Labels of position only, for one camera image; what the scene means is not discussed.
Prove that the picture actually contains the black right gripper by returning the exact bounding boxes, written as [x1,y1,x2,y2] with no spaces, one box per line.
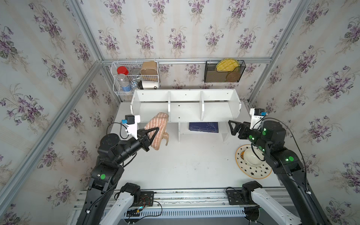
[229,118,272,155]

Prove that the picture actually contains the white wire basket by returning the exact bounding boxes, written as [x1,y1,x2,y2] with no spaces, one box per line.
[111,60,160,97]

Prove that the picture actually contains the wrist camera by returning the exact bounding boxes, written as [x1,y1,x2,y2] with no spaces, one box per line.
[121,115,141,139]
[249,108,267,130]

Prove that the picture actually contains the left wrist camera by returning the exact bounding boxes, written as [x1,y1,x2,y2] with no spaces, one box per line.
[121,115,141,139]

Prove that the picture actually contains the white ceramic bowl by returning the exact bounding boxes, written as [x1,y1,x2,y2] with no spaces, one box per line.
[244,148,265,167]

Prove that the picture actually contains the yellow woven mat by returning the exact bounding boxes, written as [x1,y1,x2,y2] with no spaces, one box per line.
[216,58,240,72]

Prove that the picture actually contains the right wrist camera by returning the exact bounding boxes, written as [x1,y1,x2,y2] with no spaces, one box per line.
[249,108,267,130]

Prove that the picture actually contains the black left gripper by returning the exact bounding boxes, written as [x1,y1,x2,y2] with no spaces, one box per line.
[112,126,159,166]

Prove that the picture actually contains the dark blue book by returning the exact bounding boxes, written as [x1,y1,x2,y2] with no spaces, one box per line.
[188,122,219,133]

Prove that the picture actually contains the brown cardboard box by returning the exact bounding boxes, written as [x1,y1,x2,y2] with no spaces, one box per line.
[140,61,158,82]

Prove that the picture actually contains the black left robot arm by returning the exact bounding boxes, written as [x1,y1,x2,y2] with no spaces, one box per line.
[77,127,159,225]

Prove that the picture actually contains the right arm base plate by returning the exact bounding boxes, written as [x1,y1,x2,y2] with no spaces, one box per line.
[225,187,253,205]

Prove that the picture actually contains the small circuit board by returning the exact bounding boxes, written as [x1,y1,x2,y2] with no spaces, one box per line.
[126,210,141,217]

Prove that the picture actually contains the star patterned plate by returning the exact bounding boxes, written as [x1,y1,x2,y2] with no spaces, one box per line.
[235,144,272,180]

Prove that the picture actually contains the clear plastic bottle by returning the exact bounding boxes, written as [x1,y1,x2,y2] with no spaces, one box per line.
[117,74,132,92]

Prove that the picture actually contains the round brown woven coaster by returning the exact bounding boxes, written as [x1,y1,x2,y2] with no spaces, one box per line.
[226,71,241,83]

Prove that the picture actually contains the white wooden bookshelf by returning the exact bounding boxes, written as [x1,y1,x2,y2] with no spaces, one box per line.
[130,89,242,140]

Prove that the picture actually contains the red lid jar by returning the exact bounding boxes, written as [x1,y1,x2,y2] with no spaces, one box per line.
[117,66,129,76]

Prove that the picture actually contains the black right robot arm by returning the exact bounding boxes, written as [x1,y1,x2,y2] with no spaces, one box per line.
[228,119,330,225]

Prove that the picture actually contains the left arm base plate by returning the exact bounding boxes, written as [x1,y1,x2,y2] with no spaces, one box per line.
[132,191,155,208]

